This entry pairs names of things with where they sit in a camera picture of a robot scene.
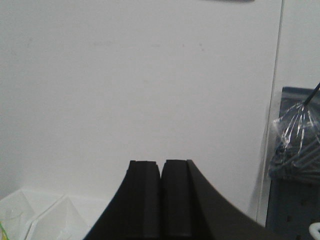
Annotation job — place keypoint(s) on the left white storage bin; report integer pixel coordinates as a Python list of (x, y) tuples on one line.
[(20, 209)]

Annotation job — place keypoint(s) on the plastic bag of pegs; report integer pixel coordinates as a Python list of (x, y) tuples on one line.
[(297, 151)]

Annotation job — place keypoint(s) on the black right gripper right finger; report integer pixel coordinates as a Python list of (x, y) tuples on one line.
[(192, 209)]

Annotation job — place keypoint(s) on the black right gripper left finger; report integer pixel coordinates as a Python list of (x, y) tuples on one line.
[(134, 211)]

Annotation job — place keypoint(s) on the blue-grey pegboard drying rack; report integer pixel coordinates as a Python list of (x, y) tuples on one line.
[(292, 207)]

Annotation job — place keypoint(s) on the white gooseneck lab faucet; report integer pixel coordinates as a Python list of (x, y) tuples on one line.
[(314, 230)]

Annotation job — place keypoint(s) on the middle white storage bin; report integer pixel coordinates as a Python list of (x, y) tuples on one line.
[(69, 218)]

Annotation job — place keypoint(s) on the white storage bin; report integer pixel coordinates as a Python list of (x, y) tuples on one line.
[(20, 209), (69, 218)]

